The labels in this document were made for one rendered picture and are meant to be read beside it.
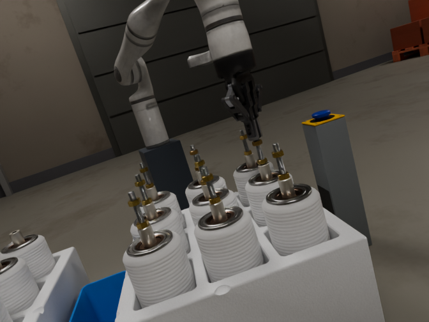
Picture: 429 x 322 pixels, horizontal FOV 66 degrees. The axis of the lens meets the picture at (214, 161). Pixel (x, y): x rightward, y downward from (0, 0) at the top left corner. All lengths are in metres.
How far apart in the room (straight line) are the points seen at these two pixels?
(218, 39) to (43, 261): 0.59
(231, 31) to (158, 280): 0.42
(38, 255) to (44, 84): 3.21
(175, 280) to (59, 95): 3.49
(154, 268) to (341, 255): 0.28
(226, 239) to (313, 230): 0.13
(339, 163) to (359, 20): 4.86
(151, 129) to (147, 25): 0.37
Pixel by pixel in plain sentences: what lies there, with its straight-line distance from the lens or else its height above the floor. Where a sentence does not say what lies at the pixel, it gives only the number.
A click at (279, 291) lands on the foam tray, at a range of 0.53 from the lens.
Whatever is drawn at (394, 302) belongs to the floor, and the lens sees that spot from 0.72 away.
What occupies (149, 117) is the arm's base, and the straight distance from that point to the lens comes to 1.22.
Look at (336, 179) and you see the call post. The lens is 0.77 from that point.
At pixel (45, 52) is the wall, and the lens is 3.98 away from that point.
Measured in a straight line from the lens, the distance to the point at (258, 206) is 0.65.
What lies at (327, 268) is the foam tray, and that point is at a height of 0.15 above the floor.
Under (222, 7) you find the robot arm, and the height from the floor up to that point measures 0.57.
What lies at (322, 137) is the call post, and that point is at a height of 0.28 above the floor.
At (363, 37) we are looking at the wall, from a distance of 5.57.
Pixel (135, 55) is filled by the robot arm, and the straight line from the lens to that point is 1.12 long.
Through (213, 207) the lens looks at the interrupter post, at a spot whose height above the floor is 0.28.
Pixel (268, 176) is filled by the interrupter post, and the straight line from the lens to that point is 0.66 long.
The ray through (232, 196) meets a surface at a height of 0.25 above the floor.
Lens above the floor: 0.46
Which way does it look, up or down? 13 degrees down
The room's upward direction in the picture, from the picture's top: 17 degrees counter-clockwise
